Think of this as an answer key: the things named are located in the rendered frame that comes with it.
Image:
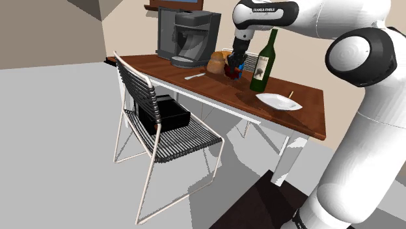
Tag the white knife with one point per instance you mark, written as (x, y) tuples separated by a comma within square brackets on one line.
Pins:
[(195, 76)]

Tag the dark robot stand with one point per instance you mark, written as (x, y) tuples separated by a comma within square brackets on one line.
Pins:
[(253, 206)]

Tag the green wine bottle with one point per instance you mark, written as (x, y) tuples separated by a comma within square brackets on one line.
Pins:
[(262, 71)]

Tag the grey coffee machine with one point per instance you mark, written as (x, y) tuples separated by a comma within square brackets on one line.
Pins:
[(190, 35)]

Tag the red and blue object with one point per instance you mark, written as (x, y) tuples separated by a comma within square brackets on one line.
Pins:
[(233, 75)]

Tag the white plate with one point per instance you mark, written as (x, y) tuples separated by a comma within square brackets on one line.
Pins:
[(277, 101)]

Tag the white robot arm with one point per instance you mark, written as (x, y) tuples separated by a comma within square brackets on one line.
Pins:
[(364, 165)]

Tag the wooden table with white legs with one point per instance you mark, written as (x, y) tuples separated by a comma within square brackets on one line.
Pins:
[(177, 68)]

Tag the thin yellow stick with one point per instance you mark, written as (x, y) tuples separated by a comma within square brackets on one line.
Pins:
[(291, 94)]

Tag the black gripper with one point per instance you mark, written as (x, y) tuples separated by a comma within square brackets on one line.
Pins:
[(240, 47)]

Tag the black box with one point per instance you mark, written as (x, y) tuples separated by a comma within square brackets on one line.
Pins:
[(171, 115)]

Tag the brown framed wall picture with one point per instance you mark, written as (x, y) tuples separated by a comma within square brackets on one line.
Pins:
[(171, 3)]

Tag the brown bread loaf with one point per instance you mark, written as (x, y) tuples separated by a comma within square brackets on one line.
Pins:
[(216, 65)]

